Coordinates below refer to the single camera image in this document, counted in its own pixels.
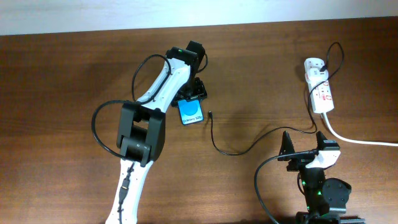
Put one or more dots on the white USB charger adapter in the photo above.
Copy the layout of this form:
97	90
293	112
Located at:
315	75

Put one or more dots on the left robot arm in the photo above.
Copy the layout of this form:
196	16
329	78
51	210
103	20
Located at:
142	124

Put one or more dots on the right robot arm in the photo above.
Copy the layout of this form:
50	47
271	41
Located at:
326	199

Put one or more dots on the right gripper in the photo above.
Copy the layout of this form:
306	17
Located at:
301	160

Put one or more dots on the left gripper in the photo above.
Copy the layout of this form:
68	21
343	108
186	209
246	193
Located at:
201	94

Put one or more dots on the white power strip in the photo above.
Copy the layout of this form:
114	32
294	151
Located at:
321	97

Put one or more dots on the blue Galaxy smartphone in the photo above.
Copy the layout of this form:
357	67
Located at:
190	111

